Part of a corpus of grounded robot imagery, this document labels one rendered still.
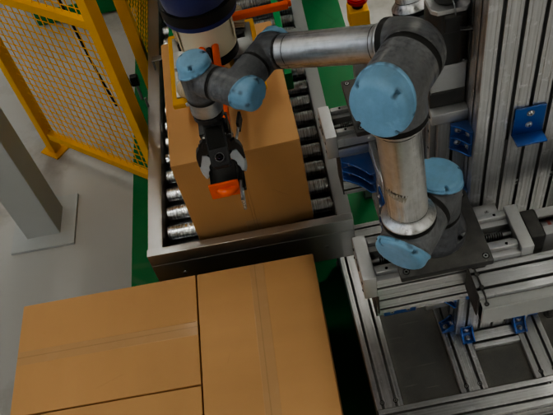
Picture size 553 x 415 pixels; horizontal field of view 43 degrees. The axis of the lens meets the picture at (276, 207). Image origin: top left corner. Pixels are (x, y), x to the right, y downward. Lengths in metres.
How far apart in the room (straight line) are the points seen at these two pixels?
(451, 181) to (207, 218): 1.02
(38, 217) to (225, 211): 1.24
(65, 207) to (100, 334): 1.25
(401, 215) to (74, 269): 2.09
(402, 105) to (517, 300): 0.75
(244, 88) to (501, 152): 0.69
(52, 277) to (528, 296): 2.16
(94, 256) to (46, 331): 0.88
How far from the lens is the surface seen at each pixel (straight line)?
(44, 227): 3.41
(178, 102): 2.17
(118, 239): 3.30
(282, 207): 2.36
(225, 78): 1.49
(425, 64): 1.25
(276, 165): 2.20
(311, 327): 2.21
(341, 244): 2.45
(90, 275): 3.24
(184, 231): 2.51
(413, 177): 1.37
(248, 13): 2.23
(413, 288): 1.84
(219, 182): 1.73
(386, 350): 2.52
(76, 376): 2.34
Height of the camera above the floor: 2.48
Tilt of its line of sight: 51 degrees down
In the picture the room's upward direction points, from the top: 14 degrees counter-clockwise
